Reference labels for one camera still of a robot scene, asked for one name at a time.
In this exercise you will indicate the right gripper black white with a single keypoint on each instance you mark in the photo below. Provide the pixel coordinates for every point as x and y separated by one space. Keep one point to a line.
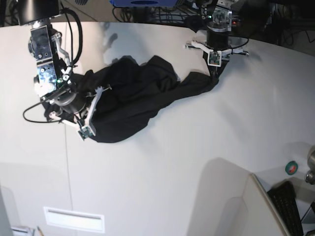
77 110

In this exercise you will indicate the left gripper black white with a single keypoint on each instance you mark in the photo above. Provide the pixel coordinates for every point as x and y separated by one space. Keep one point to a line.
217 49

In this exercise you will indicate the black t-shirt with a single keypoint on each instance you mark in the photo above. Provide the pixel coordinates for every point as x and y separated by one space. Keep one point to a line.
137 94

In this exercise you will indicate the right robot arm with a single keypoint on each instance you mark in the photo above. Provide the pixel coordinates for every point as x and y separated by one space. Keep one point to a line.
54 64

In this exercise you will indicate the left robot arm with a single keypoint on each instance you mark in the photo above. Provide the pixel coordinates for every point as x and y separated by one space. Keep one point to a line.
227 30

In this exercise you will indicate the blue box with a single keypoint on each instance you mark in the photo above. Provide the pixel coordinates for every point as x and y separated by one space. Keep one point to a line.
143 3

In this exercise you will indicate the green tape roll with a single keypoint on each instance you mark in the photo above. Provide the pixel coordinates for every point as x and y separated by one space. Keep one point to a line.
291 168

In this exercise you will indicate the black keyboard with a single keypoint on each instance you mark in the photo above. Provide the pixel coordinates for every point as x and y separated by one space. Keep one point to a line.
283 198

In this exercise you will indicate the silver metal cylinder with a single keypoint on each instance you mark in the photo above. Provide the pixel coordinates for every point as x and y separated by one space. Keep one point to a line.
310 174

